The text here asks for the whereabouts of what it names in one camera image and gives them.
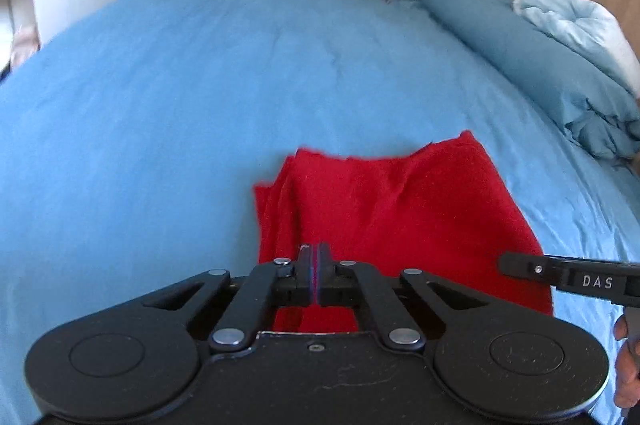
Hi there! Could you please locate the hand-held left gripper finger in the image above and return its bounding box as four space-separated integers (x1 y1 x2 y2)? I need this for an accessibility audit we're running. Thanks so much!
316 243 493 353
136 244 318 354

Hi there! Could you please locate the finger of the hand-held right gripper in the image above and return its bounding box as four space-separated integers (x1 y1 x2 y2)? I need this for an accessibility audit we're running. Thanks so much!
498 251 564 289

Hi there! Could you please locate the red knit sweater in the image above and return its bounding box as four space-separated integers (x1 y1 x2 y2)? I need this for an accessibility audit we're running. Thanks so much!
252 130 555 334

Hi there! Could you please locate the person's right hand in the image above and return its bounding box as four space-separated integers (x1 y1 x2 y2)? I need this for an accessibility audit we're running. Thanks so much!
613 312 640 417

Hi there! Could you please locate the blue duvet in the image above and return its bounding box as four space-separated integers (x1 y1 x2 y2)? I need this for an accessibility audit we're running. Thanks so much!
422 0 640 162

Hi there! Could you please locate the bed with blue sheet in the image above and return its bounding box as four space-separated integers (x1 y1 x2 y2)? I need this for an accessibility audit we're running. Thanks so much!
0 0 640 425

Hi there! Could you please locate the light blue blanket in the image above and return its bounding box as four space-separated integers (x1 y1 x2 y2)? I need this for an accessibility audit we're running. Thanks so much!
512 0 640 99

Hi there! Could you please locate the white cloth bag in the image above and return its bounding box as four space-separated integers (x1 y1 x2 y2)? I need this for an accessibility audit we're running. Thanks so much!
9 28 41 69

